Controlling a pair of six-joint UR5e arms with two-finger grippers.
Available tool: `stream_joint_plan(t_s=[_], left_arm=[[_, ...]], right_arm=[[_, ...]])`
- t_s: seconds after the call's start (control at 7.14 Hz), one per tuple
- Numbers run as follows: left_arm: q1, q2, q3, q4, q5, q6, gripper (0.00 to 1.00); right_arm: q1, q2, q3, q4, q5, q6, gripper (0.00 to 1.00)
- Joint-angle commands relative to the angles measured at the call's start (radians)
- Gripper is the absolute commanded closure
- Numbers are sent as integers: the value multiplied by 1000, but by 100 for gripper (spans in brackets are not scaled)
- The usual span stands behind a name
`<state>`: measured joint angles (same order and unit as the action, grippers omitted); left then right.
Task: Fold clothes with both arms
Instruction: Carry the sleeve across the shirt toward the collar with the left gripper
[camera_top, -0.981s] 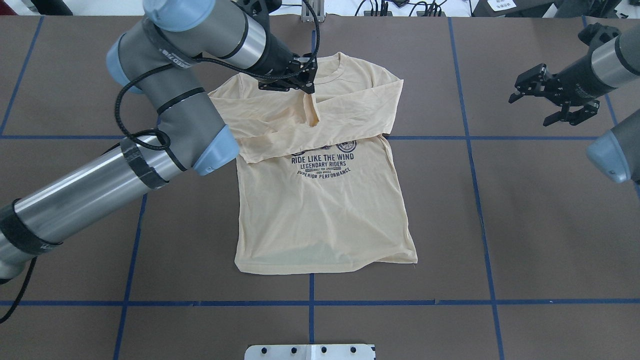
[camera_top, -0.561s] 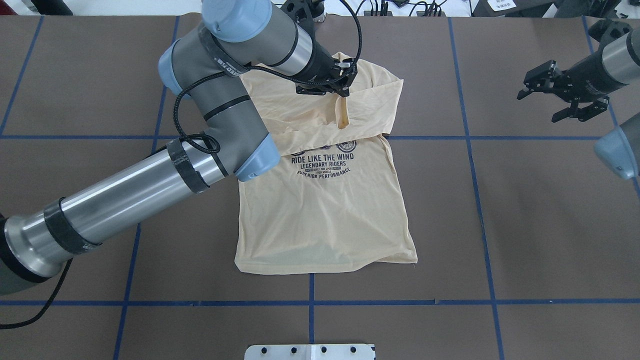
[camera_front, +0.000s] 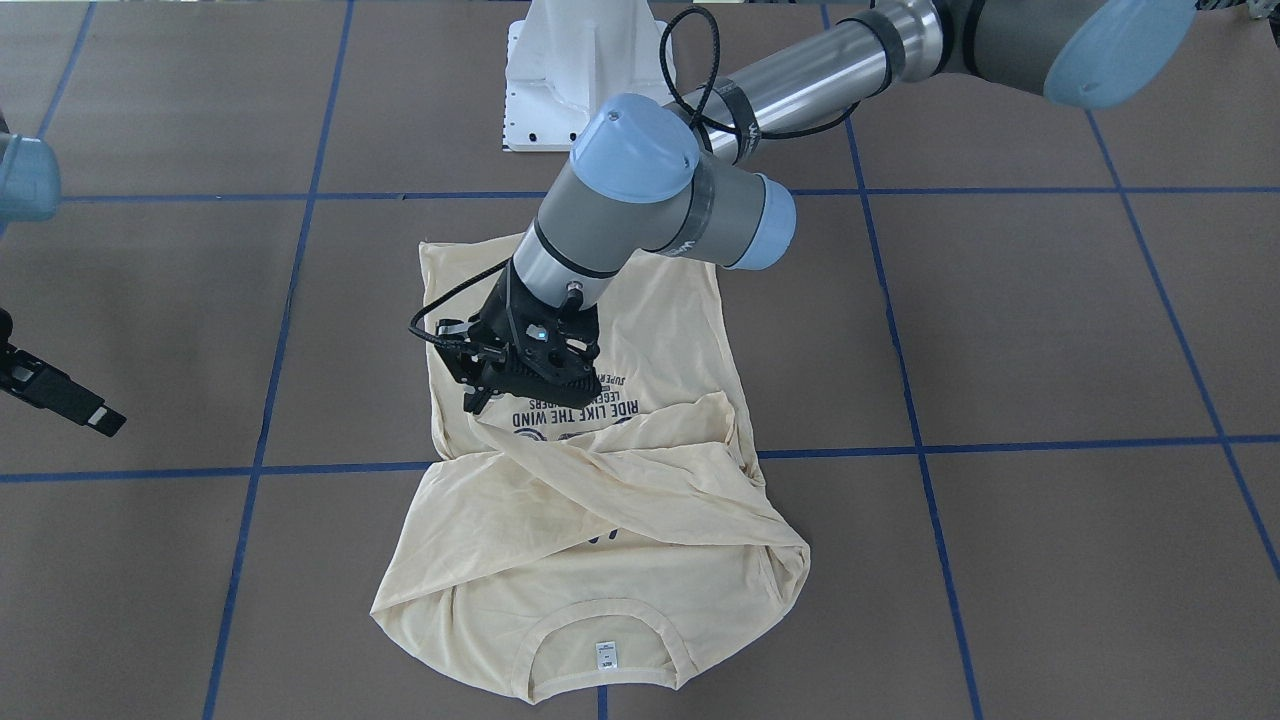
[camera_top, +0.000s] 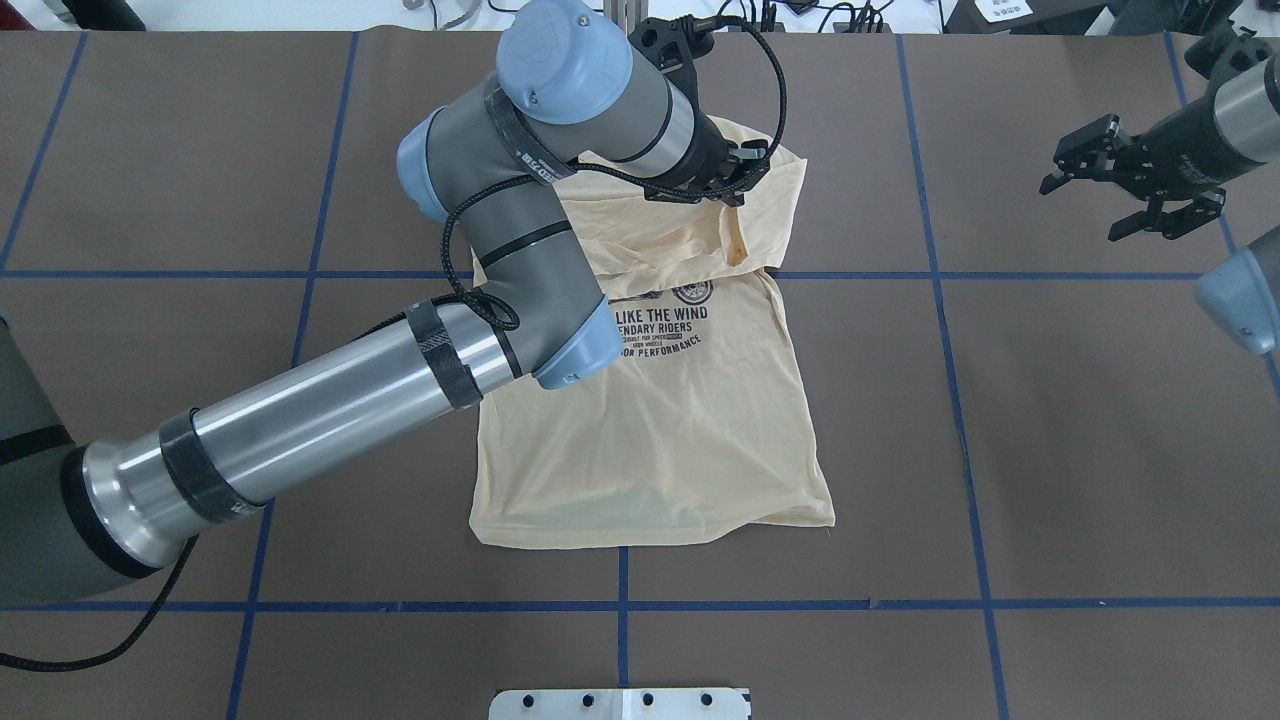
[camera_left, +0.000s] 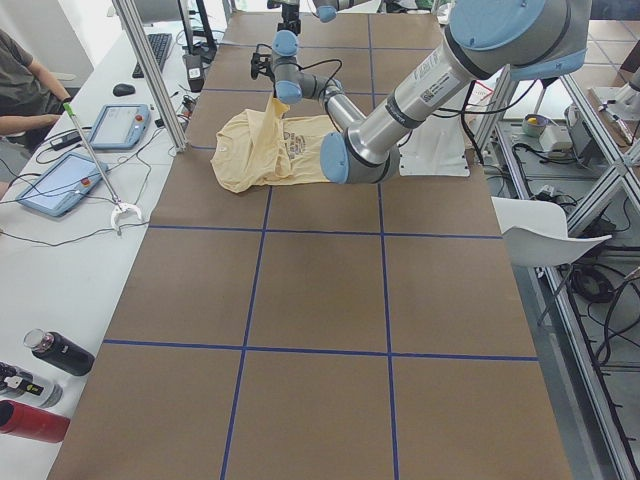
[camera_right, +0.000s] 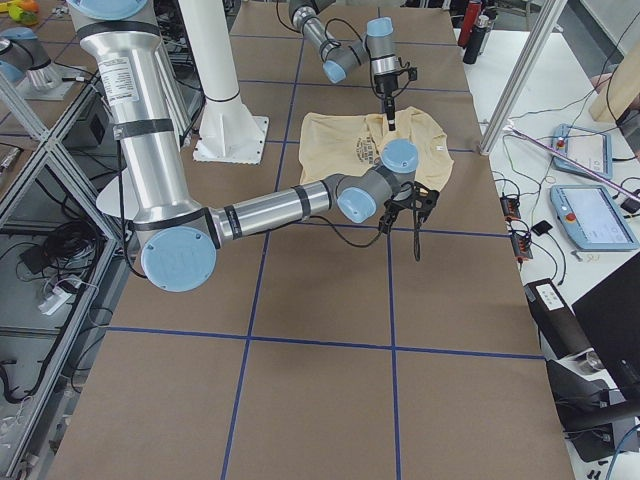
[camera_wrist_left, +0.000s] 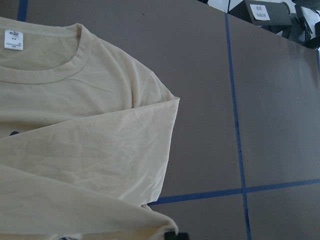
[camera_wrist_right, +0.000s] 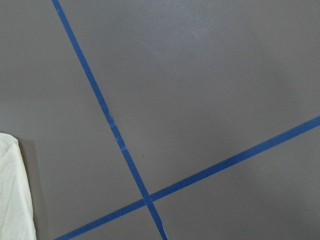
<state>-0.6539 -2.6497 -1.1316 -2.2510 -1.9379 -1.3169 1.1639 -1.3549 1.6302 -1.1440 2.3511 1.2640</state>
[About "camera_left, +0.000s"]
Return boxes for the cream long-sleeve graphic shirt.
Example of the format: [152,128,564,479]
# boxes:
[211,97,334,194]

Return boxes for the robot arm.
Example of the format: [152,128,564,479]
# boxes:
[267,0,366,35]
[269,1,592,184]

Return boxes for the black computer mouse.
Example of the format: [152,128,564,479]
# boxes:
[112,83,136,97]

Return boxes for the black water bottle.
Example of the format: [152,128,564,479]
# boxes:
[23,329,95,377]

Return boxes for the red water bottle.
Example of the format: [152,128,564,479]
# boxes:
[1,400,70,443]

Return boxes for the aluminium frame post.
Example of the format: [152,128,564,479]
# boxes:
[112,0,187,153]

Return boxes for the reacher grabber tool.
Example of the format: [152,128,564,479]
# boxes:
[62,102,143,236]

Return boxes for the grey metal bottle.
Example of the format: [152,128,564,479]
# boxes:
[1,363,63,409]

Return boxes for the far teach pendant tablet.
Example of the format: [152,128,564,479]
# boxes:
[89,104,150,150]

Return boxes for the teach pendant tablet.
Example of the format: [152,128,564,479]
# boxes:
[89,104,150,150]
[16,152,102,217]

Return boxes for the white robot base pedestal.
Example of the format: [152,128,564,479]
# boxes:
[399,116,470,177]

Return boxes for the seated person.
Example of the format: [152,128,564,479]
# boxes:
[1,30,73,152]

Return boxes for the near teach pendant tablet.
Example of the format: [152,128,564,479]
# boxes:
[16,152,102,217]

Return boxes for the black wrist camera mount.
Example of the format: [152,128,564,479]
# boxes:
[250,43,274,81]

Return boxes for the black keyboard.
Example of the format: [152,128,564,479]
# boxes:
[147,33,173,72]

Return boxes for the white plastic chair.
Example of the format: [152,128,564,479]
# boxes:
[491,197,612,267]

